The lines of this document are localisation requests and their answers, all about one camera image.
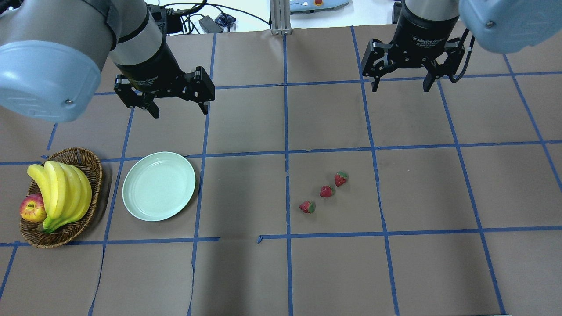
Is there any black power adapter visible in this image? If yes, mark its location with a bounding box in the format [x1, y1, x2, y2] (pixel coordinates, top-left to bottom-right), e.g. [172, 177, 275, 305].
[198, 15, 223, 34]

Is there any blue teach pendant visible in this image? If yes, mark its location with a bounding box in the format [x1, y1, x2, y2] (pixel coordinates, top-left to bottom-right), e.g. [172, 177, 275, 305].
[289, 0, 351, 14]

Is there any aluminium frame post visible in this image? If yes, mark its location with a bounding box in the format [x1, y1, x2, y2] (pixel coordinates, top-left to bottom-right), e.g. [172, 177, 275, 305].
[269, 0, 292, 35]

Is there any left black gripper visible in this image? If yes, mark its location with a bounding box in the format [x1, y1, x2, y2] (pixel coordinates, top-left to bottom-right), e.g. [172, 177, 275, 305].
[114, 66, 215, 119]

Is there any yellow banana bunch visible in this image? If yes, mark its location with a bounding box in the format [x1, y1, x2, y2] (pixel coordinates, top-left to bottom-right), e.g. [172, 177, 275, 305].
[27, 161, 93, 234]

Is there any light green plate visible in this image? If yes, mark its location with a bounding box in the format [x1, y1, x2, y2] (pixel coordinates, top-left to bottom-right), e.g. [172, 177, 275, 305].
[121, 151, 196, 222]

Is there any strawberry with green leaves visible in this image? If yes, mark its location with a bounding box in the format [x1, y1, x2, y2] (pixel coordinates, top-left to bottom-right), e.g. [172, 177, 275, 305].
[299, 201, 316, 214]

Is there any red yellow apple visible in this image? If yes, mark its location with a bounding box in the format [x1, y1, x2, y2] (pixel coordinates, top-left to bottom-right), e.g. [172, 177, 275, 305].
[19, 193, 47, 223]

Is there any brown wicker basket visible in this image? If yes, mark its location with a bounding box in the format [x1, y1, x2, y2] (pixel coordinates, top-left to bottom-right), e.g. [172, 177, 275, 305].
[19, 147, 104, 248]

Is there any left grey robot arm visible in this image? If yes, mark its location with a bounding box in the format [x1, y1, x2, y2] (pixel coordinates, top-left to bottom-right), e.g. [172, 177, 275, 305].
[0, 0, 215, 122]

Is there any round red strawberry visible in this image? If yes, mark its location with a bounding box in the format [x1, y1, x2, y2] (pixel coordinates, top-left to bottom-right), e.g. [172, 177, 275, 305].
[335, 171, 349, 187]

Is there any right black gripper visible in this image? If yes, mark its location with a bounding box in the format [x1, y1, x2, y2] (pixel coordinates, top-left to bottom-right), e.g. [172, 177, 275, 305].
[361, 18, 465, 93]

